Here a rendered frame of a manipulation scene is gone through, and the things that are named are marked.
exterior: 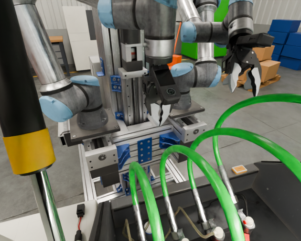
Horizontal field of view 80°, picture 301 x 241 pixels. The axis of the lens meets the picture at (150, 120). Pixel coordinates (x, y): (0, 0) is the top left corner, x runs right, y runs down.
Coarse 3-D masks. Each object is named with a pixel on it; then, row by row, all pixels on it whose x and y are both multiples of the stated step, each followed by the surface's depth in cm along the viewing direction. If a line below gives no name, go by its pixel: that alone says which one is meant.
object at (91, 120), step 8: (80, 112) 82; (88, 112) 81; (96, 112) 82; (104, 112) 87; (80, 120) 83; (88, 120) 82; (96, 120) 83; (104, 120) 86; (88, 128) 83; (96, 128) 84
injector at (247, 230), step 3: (243, 219) 42; (243, 225) 41; (243, 228) 41; (246, 228) 40; (249, 228) 40; (252, 228) 40; (243, 231) 41; (246, 231) 41; (249, 231) 41; (249, 234) 42
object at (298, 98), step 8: (256, 96) 33; (264, 96) 31; (272, 96) 30; (280, 96) 28; (288, 96) 27; (296, 96) 26; (240, 104) 37; (248, 104) 35; (224, 112) 43; (232, 112) 40; (224, 120) 44; (216, 136) 48; (216, 144) 49; (216, 152) 49; (216, 160) 49
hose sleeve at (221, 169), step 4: (220, 168) 47; (224, 168) 47; (220, 172) 47; (224, 172) 47; (224, 176) 47; (224, 180) 46; (228, 180) 46; (224, 184) 46; (228, 184) 46; (228, 188) 46; (232, 188) 46; (228, 192) 45; (232, 192) 45; (232, 196) 45
